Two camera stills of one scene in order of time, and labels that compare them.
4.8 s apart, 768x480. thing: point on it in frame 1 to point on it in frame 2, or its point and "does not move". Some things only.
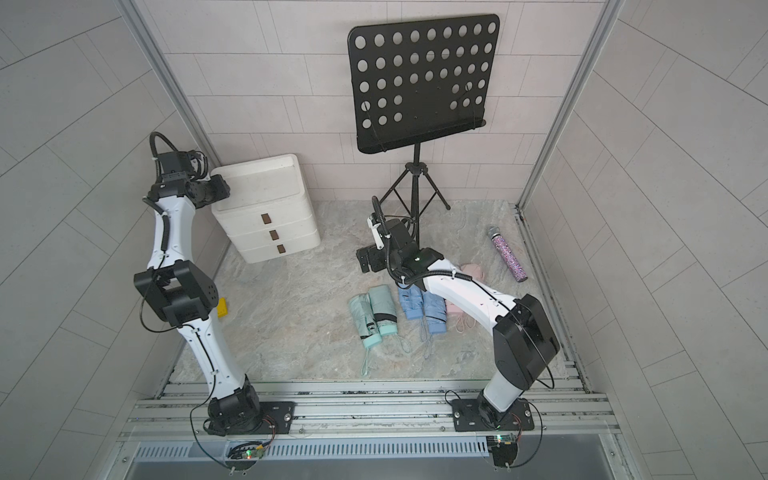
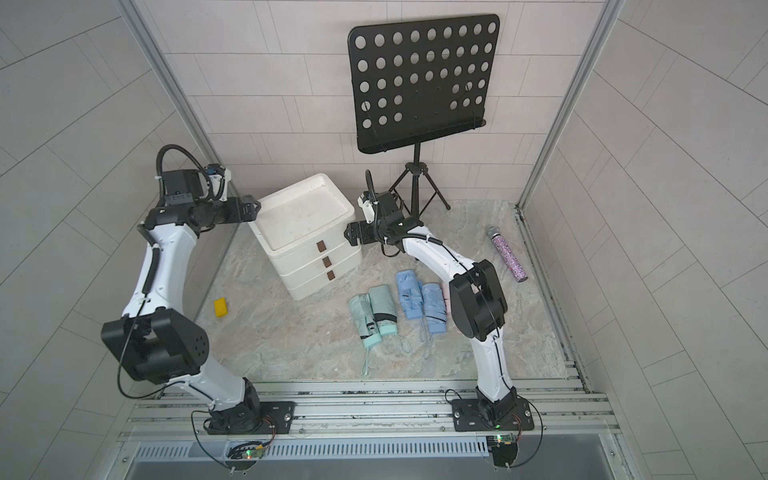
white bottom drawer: (273, 251) to (308, 285)
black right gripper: (365, 258) to (368, 237)
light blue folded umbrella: (412, 301) does not move
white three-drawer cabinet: (267, 212) to (302, 228)
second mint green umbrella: (384, 309) does not move
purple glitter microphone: (513, 262) does not move
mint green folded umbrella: (361, 309) does not move
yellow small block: (222, 308) does not move
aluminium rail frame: (373, 425) does not move
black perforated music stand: (414, 81) does not move
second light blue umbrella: (435, 308) does not move
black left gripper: (216, 184) to (236, 215)
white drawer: (272, 234) to (314, 263)
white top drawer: (241, 219) to (328, 238)
